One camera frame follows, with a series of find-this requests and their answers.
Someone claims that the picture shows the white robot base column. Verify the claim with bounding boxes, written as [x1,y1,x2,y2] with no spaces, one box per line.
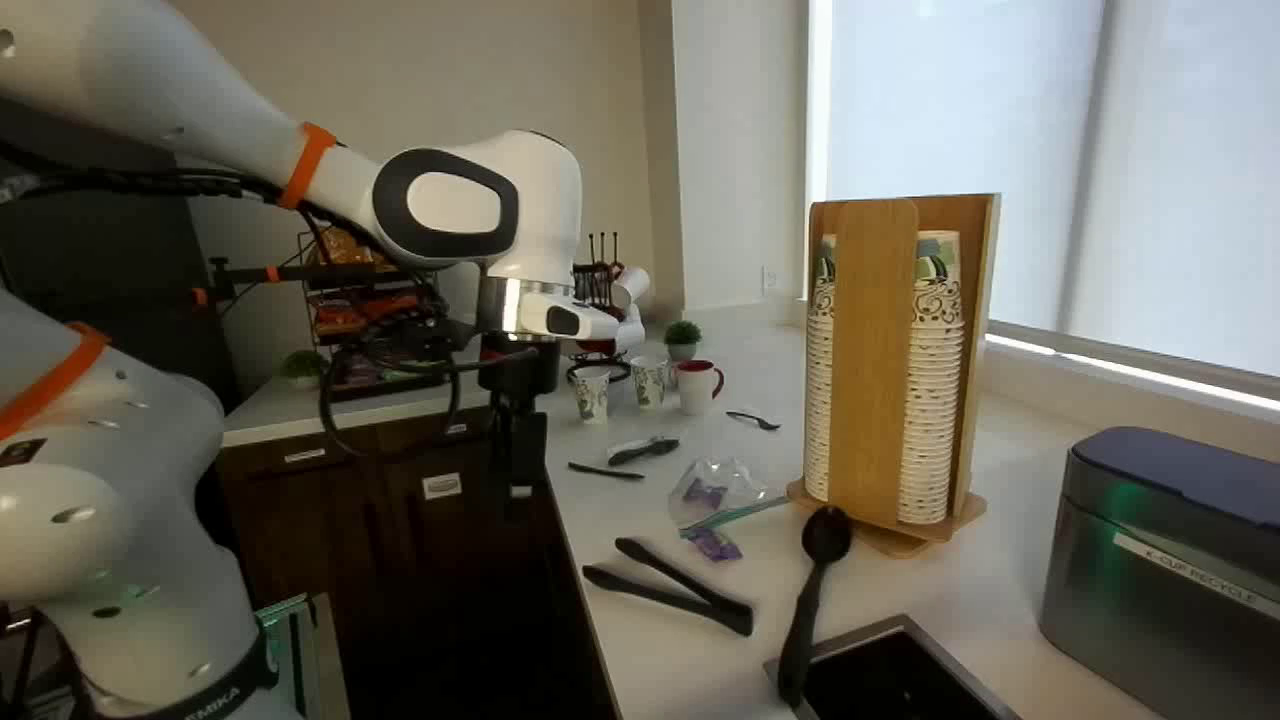
[0,293,294,720]

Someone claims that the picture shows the patterned paper cup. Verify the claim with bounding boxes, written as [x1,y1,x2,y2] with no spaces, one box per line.
[571,362,629,422]
[634,356,667,407]

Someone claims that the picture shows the snack rack with packets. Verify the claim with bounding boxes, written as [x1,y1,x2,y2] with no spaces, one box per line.
[296,224,456,398]

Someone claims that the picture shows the black plastic knife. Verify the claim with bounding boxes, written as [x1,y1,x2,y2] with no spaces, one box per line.
[567,459,643,484]

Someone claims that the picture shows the clear bag with purple item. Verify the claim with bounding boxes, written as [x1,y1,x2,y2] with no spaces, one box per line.
[667,459,789,564]

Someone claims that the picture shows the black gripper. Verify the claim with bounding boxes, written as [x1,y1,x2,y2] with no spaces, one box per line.
[481,333,562,395]

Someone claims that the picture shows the small green potted plant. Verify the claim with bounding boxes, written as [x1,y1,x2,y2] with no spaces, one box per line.
[666,321,700,359]

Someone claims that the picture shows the black plastic tongs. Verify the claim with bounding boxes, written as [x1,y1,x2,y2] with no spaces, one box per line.
[585,536,756,635]

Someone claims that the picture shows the red-lined white mug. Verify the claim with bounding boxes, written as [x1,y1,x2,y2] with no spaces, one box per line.
[676,359,724,414]

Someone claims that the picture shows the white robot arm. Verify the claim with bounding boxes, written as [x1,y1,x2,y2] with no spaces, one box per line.
[0,0,597,341]

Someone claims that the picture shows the wooden paper cup dispenser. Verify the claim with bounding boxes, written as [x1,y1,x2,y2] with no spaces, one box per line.
[800,193,1000,542]

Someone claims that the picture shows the large black spoon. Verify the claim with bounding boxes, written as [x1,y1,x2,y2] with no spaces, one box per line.
[777,508,852,706]

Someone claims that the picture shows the grey metal bin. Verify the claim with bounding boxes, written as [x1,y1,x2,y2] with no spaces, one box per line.
[1041,429,1280,720]

